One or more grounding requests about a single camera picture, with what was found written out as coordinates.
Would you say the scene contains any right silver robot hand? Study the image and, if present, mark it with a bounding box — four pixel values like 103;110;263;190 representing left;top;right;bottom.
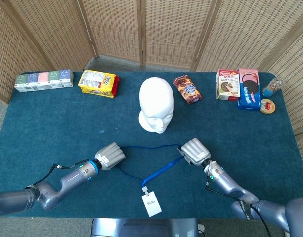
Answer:
177;137;212;166

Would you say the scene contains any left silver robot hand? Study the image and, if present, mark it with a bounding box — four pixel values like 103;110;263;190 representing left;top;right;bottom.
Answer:
94;142;126;171

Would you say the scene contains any blue lanyard with white badge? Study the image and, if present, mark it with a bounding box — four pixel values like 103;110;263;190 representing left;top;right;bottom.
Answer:
116;144;185;218

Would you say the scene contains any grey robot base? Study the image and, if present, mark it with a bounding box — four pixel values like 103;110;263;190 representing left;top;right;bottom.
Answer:
91;218;200;237

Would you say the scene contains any white foam mannequin head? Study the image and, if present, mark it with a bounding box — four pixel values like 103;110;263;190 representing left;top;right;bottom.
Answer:
138;77;175;134

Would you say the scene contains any blue carpet table mat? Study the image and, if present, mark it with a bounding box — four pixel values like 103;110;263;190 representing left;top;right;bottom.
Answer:
0;71;303;219

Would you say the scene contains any brown chocolate cookie box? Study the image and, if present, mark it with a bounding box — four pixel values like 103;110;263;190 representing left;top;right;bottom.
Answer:
172;75;203;105

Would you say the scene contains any red white cake box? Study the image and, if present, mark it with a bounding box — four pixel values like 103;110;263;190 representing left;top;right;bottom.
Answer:
216;69;241;102

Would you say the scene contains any yellow Lipo biscuit pack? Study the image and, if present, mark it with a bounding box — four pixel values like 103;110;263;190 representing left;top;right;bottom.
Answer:
78;70;120;99

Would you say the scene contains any pink blue Oreo box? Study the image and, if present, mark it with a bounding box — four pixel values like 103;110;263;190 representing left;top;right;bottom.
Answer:
237;68;262;111

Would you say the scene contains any round gold red tin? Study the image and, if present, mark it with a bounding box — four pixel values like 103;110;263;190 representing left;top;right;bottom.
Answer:
259;98;277;115

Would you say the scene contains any clear candy cup blue base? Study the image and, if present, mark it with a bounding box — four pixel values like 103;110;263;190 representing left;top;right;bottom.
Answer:
261;77;285;97

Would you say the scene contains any multicolour tissue pack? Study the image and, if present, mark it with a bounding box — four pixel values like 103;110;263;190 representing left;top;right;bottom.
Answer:
14;69;74;93

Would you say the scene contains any wicker folding screen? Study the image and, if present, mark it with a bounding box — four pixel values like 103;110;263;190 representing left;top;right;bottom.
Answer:
0;0;303;173

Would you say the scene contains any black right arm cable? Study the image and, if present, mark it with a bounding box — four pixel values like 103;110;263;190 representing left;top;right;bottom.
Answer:
205;181;273;237

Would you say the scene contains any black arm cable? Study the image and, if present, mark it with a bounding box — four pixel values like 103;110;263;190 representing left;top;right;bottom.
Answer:
30;163;79;188
205;181;273;237

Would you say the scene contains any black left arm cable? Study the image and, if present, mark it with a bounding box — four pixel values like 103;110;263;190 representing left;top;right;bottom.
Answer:
30;163;79;188

